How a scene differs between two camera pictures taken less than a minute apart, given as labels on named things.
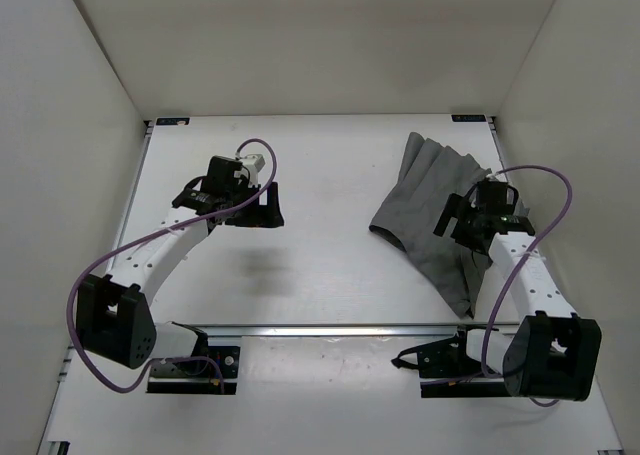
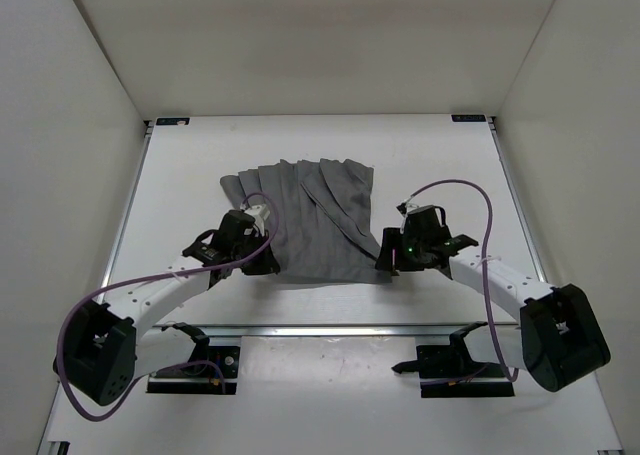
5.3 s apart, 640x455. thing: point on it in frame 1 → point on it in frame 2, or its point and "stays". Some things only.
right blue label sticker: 469,118 stays
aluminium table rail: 332,330 stays
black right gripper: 458,208 → 390,258
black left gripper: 269,214 → 267,263
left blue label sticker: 168,121 stays
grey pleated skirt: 430,173 → 326,228
